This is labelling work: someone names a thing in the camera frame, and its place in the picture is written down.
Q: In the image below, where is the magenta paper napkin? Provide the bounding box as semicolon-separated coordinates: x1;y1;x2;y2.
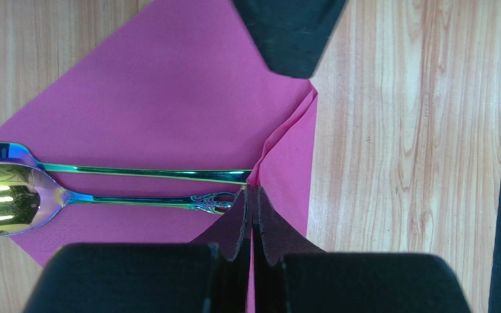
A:
0;0;319;313

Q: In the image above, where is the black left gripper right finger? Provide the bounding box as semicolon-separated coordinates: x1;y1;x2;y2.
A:
252;187;470;312

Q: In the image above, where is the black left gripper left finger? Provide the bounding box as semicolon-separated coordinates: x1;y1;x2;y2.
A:
24;186;252;312

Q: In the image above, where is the iridescent gold spoon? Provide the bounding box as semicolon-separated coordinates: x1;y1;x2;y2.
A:
0;162;235;237

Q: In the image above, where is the iridescent fork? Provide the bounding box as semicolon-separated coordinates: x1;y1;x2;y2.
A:
0;142;252;185

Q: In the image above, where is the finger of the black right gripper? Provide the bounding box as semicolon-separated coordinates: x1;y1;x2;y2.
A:
232;0;347;79

